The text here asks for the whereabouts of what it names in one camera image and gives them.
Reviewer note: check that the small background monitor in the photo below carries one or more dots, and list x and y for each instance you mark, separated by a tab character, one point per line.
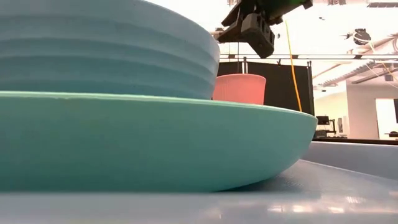
322	120

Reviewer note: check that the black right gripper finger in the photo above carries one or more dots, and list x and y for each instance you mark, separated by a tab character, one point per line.
233	14
231	34

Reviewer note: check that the light blue ribbed bowl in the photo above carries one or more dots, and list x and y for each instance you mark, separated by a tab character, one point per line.
93	56

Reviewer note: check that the black partition screen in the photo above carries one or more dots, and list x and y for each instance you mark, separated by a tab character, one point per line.
286	90

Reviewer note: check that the blue plastic tray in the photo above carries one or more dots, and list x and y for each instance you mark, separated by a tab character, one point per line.
311	202

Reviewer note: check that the black ceiling-hung device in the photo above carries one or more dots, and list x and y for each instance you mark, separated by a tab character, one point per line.
362	35

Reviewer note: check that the ceiling-hung rail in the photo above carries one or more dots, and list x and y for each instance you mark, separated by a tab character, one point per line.
326	57

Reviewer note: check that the pink plastic cup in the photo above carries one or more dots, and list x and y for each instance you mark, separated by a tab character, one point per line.
239	90

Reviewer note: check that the teal plate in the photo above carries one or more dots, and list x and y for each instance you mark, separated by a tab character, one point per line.
140	146

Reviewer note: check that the black aluminium table frame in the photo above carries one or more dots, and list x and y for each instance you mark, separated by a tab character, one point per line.
357	141

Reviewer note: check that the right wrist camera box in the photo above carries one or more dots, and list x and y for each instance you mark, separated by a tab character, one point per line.
258	37

